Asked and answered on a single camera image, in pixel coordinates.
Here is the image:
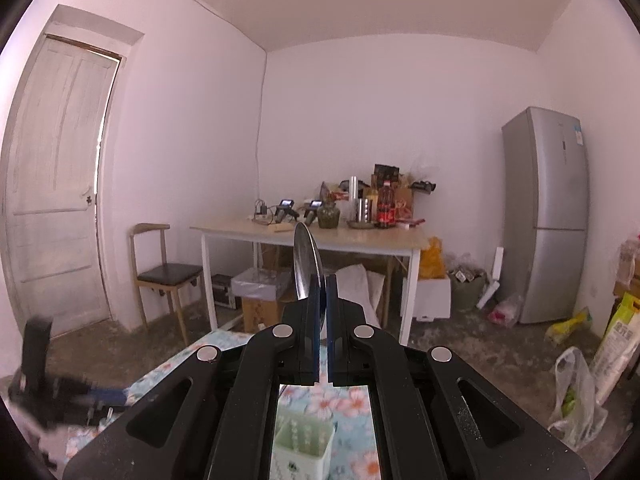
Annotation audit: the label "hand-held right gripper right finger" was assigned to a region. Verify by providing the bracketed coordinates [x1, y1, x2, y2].
[325, 274, 591, 480]

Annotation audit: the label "yellow green packet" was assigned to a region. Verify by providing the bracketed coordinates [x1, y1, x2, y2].
[544, 307, 592, 345]

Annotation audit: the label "silver refrigerator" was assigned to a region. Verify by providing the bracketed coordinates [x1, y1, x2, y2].
[501, 106, 591, 325]

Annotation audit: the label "white wall cable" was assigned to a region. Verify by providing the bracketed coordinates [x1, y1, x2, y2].
[254, 52, 268, 203]

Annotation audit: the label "person's left forearm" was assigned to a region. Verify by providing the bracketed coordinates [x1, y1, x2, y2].
[10, 405, 76, 466]

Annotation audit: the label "small metal case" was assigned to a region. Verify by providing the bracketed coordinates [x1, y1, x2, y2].
[210, 274, 237, 310]

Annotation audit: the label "green utensil holder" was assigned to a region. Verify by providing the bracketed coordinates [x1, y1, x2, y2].
[270, 402, 337, 480]

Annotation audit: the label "floral tablecloth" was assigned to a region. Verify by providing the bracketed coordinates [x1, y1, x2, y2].
[62, 327, 383, 480]

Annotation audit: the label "white door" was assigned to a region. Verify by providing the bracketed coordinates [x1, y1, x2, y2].
[2, 35, 123, 336]

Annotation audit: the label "wooden chair black seat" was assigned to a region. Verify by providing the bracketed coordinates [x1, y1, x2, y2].
[131, 223, 206, 346]

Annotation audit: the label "red snack packet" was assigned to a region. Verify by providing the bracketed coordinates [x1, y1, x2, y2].
[320, 181, 351, 203]

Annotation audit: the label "cola bottle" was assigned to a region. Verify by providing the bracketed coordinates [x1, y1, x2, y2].
[376, 180, 397, 231]

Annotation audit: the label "white plastic panel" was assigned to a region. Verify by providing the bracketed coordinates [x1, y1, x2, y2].
[476, 246, 505, 310]

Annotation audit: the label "white foam box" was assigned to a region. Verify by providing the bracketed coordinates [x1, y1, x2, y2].
[231, 266, 293, 301]

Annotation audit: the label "brown box red print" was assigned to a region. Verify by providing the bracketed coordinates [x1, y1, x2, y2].
[372, 182, 416, 221]

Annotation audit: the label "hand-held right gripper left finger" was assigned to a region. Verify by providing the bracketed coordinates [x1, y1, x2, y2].
[62, 274, 321, 480]

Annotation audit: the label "green glass jar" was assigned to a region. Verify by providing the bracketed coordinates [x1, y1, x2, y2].
[318, 199, 342, 231]

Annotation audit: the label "white sack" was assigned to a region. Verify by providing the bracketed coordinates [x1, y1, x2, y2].
[332, 264, 388, 326]

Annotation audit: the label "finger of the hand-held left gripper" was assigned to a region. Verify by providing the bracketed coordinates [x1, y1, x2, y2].
[90, 388, 127, 407]

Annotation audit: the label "wooden table white legs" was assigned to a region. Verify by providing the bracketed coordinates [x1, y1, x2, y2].
[190, 217, 432, 346]

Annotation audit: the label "pink white plastic bag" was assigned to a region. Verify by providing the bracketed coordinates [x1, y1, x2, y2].
[487, 295, 525, 328]

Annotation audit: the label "green bucket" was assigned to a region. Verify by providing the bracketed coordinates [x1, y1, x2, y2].
[447, 267, 488, 311]

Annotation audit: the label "yellow plastic bag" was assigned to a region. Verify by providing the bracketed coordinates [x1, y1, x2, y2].
[419, 236, 447, 281]

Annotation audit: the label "clear plastic bag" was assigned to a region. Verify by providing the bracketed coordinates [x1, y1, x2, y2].
[547, 346, 610, 453]

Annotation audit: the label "yellow green rice bag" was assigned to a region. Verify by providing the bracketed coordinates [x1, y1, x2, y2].
[590, 292, 640, 406]

